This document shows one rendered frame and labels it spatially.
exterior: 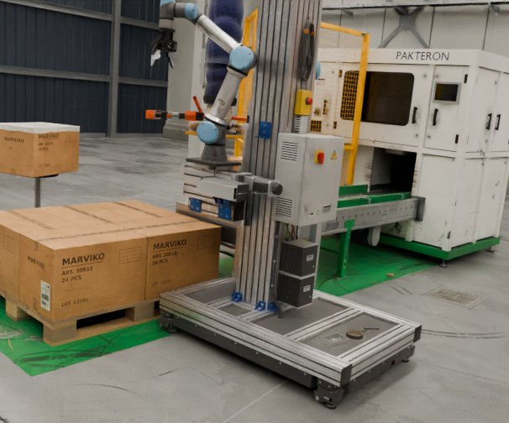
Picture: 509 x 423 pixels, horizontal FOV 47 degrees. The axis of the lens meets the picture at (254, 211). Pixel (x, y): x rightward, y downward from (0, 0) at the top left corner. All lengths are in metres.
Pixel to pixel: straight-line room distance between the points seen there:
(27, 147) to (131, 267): 1.88
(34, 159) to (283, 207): 2.53
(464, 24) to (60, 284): 10.62
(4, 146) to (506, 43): 9.57
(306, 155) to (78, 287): 1.43
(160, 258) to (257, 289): 0.65
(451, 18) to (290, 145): 9.98
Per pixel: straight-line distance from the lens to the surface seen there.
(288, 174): 3.09
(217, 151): 3.27
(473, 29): 12.65
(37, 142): 5.06
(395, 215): 5.41
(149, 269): 3.61
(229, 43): 3.27
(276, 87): 3.20
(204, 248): 3.86
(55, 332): 3.39
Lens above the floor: 1.41
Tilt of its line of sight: 11 degrees down
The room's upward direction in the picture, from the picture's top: 5 degrees clockwise
